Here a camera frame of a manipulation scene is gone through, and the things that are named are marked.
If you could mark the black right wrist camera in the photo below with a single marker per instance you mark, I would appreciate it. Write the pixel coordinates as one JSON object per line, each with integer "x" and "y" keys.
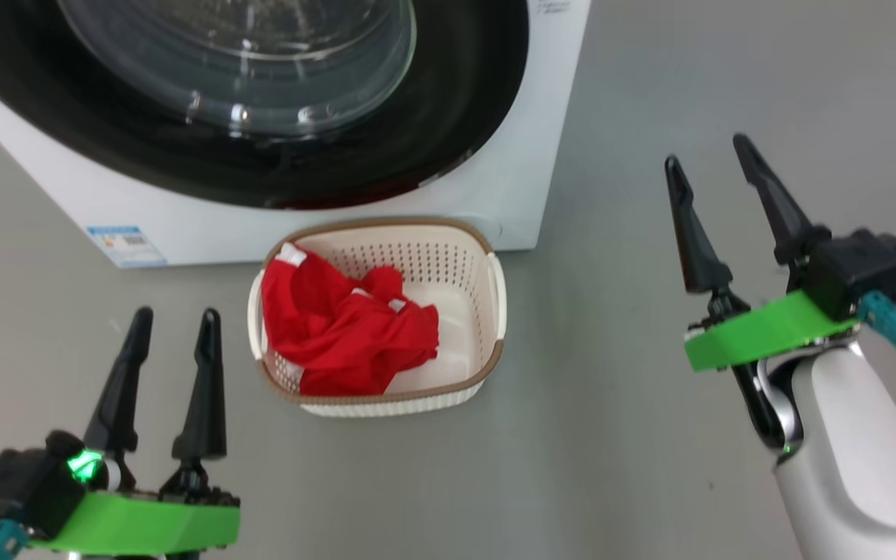
{"x": 852, "y": 268}

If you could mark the red garment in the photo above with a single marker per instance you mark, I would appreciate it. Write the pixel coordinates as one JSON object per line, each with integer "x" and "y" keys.
{"x": 292, "y": 295}
{"x": 386, "y": 334}

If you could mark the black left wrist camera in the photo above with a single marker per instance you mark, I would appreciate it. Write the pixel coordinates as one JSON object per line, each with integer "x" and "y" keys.
{"x": 20, "y": 482}

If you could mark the white front-load washing machine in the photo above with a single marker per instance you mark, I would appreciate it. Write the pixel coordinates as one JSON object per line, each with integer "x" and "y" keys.
{"x": 510, "y": 155}

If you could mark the blue energy label sticker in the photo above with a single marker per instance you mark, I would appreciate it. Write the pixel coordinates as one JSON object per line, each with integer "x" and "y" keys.
{"x": 127, "y": 246}

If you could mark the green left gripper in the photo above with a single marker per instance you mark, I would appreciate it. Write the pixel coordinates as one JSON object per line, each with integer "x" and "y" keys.
{"x": 145, "y": 525}

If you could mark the printed text label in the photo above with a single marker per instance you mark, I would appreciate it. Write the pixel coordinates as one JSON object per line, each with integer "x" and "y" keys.
{"x": 553, "y": 6}

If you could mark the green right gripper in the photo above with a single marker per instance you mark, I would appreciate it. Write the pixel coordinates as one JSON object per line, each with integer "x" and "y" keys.
{"x": 767, "y": 330}

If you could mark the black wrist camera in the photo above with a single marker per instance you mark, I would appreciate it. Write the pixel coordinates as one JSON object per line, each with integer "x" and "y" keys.
{"x": 20, "y": 482}
{"x": 852, "y": 268}

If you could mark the black round glass washer door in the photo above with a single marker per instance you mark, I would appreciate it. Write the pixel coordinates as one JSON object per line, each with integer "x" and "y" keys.
{"x": 456, "y": 101}

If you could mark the cream basket with brown rim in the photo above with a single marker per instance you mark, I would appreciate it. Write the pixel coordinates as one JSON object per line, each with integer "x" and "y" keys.
{"x": 448, "y": 257}

